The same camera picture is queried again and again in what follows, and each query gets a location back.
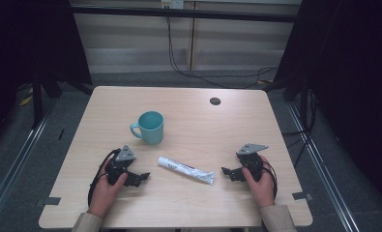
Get white wall socket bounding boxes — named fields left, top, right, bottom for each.
left=161, top=0, right=185, bottom=10

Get black tape strip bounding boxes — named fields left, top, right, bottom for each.
left=291, top=190, right=313, bottom=201
left=34, top=196, right=62, bottom=207

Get metal floor rail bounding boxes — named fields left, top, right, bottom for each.
left=286, top=101, right=361, bottom=232
left=0, top=96, right=58, bottom=223

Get black horizontal bar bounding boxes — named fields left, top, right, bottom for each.
left=70, top=5, right=300, bottom=23

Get long black wall cable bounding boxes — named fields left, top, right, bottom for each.
left=164, top=6, right=279, bottom=90

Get black curtain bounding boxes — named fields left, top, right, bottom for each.
left=268, top=0, right=382, bottom=204
left=0, top=0, right=94, bottom=153

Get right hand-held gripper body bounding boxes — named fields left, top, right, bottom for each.
left=236, top=142, right=270, bottom=182

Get person's left hand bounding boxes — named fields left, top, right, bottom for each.
left=88, top=159, right=129, bottom=218

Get white toothpaste tube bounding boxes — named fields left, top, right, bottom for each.
left=157, top=156, right=216, bottom=187

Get black floor cables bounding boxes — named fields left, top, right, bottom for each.
left=280, top=90, right=319, bottom=168

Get yellow floor scrap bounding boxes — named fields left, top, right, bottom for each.
left=18, top=87, right=34, bottom=107

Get person's right hand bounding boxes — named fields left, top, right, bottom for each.
left=242, top=156, right=276, bottom=209

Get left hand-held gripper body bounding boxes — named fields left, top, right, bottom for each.
left=106, top=144, right=137, bottom=187

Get teal cup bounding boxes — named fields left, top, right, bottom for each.
left=130, top=110, right=164, bottom=145

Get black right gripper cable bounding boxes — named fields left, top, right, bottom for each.
left=261, top=159, right=279, bottom=201

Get black metal stand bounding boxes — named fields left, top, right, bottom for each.
left=30, top=72, right=64, bottom=130
left=283, top=76, right=310, bottom=133

